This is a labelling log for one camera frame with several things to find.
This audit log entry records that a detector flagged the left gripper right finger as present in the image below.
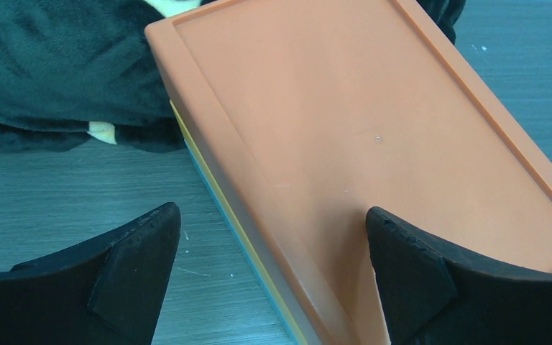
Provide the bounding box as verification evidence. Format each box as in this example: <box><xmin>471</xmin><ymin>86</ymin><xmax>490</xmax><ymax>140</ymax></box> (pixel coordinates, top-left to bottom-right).
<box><xmin>365</xmin><ymin>206</ymin><xmax>552</xmax><ymax>344</ymax></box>

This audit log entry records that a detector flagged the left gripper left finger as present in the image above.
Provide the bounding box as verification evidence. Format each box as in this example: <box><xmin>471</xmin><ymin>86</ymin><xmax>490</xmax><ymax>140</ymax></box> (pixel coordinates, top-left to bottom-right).
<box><xmin>0</xmin><ymin>202</ymin><xmax>181</xmax><ymax>344</ymax></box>

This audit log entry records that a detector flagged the orange drawer organizer box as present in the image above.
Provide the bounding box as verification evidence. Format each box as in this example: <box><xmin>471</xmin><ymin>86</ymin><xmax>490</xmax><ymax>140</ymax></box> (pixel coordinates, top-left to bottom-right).
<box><xmin>145</xmin><ymin>1</ymin><xmax>552</xmax><ymax>344</ymax></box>

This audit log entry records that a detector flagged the black floral plush blanket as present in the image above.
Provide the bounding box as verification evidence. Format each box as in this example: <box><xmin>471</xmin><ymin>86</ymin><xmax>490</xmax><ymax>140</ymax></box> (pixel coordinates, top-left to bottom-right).
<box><xmin>0</xmin><ymin>0</ymin><xmax>467</xmax><ymax>156</ymax></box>

